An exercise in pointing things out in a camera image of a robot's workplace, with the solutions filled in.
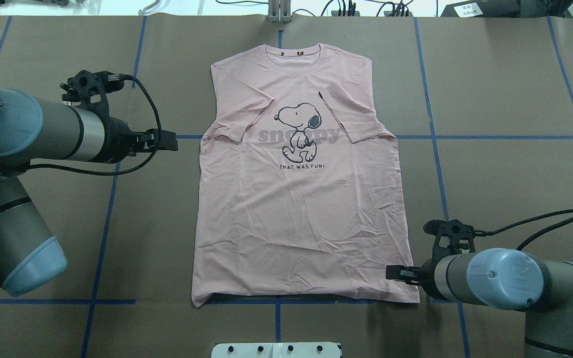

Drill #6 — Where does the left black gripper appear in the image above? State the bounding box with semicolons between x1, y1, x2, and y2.
98;116;178;164

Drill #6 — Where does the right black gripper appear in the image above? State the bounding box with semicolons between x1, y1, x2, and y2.
385;259;449;299

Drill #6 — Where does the pink Snoopy t-shirt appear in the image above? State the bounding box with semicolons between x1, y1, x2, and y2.
191;44;420;307

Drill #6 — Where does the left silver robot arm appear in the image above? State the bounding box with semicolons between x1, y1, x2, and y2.
0;75;178;297

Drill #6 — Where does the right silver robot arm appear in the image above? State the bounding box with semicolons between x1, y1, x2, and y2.
385;248;573;358

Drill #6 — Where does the black box with label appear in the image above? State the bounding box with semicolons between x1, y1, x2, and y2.
439;0;521;18

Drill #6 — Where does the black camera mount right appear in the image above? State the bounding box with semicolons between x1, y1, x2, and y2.
423;219;476;264

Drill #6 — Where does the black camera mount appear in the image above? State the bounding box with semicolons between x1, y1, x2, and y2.
423;219;476;264
60;70;135;118

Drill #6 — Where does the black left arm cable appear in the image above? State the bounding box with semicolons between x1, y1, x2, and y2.
18;75;164;177

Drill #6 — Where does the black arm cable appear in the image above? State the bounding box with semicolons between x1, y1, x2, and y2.
18;75;164;177
473;203;573;252

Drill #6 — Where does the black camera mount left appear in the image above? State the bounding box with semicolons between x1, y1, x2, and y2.
60;70;135;118

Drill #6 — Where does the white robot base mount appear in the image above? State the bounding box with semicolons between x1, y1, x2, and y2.
211;342;343;358

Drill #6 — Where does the aluminium frame post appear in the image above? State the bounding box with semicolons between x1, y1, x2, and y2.
267;0;292;23

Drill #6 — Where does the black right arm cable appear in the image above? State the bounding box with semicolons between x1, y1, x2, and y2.
473;203;573;252

